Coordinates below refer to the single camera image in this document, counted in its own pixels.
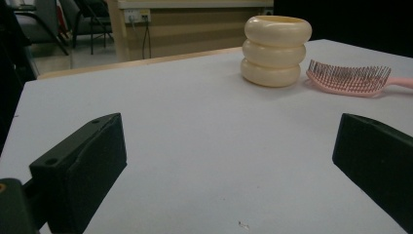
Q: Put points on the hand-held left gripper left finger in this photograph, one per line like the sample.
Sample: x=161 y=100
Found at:
x=84 y=169

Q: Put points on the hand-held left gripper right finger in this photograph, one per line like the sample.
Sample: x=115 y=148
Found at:
x=380 y=162

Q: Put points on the pink hairbrush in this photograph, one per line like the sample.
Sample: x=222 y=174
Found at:
x=344 y=84

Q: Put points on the cream ribbed holder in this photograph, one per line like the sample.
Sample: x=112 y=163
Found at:
x=272 y=55

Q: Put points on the grey chair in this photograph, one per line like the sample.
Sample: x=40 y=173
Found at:
x=39 y=22
x=87 y=19

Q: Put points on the wooden counter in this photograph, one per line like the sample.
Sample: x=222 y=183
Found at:
x=195 y=35

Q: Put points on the white wall socket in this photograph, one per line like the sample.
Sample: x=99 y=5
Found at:
x=136 y=15

